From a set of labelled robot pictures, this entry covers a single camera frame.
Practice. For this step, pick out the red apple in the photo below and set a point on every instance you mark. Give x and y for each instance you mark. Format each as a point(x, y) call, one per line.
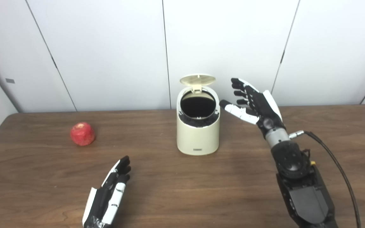
point(82, 134)

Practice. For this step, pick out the cream-colored bin body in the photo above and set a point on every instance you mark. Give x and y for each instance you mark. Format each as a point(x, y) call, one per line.
point(197, 139)

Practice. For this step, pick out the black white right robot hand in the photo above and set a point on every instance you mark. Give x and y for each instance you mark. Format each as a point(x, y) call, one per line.
point(263, 107)

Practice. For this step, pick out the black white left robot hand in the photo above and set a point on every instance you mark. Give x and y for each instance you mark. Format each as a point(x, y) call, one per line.
point(101, 202)

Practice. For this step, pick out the cream round bin lid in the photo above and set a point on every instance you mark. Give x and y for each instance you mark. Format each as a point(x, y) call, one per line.
point(197, 79)

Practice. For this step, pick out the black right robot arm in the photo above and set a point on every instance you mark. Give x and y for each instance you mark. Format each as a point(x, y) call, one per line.
point(299, 186)

